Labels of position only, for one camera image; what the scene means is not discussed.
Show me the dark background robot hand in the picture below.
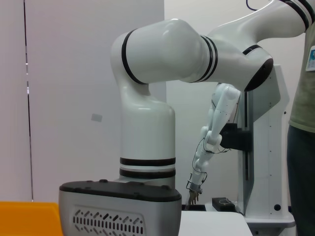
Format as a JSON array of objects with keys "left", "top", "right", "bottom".
[{"left": 186, "top": 188, "right": 204, "bottom": 209}]

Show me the person in olive shirt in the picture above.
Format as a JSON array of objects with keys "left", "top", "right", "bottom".
[{"left": 286, "top": 22, "right": 315, "bottom": 236}]

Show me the yellow plastic bin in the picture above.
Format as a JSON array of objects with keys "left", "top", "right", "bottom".
[{"left": 0, "top": 201, "right": 63, "bottom": 236}]

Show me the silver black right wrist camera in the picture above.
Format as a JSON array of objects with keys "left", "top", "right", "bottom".
[{"left": 58, "top": 179, "right": 183, "bottom": 236}]

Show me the black low tray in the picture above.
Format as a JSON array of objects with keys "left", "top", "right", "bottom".
[{"left": 181, "top": 204, "right": 207, "bottom": 212}]

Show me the black box with cable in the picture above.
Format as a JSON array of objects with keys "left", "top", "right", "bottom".
[{"left": 212, "top": 197, "right": 236, "bottom": 211}]

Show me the blue id badge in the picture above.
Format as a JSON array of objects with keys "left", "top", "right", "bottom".
[{"left": 306, "top": 45, "right": 315, "bottom": 72}]

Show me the white robot lift column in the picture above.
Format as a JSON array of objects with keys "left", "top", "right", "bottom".
[{"left": 220, "top": 63, "right": 296, "bottom": 236}]

